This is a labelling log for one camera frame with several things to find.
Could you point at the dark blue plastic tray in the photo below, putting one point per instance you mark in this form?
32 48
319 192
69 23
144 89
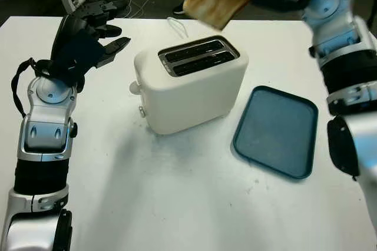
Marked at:
277 133

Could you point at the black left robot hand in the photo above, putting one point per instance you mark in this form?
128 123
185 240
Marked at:
67 30

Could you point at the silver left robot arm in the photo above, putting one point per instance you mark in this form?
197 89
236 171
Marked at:
44 115

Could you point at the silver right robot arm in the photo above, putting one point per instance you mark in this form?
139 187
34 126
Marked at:
338 36

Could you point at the white two-slot toaster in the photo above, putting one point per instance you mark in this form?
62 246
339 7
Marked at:
191 97

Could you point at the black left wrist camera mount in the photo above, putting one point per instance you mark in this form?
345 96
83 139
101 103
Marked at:
76 59

